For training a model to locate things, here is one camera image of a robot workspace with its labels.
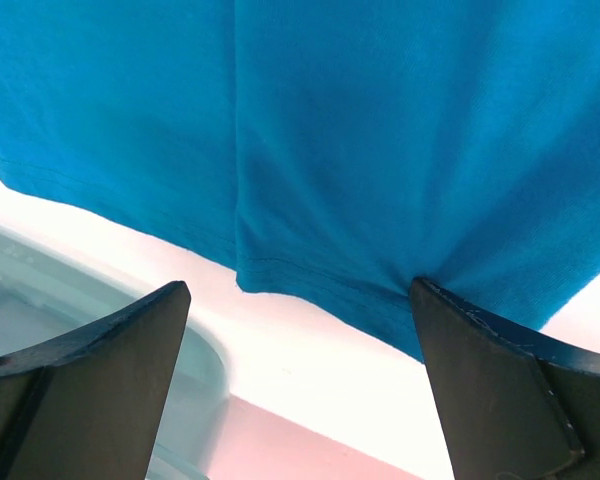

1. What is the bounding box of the blue t-shirt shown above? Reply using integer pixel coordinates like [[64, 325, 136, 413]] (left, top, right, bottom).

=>
[[0, 1, 600, 357]]

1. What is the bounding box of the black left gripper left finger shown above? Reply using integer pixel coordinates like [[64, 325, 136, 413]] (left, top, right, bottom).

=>
[[0, 281, 191, 479]]

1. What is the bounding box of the teal translucent plastic bin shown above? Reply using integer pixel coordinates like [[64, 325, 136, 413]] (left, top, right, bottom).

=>
[[0, 226, 228, 479]]

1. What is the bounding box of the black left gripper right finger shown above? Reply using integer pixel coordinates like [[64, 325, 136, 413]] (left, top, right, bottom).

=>
[[410, 278, 600, 480]]

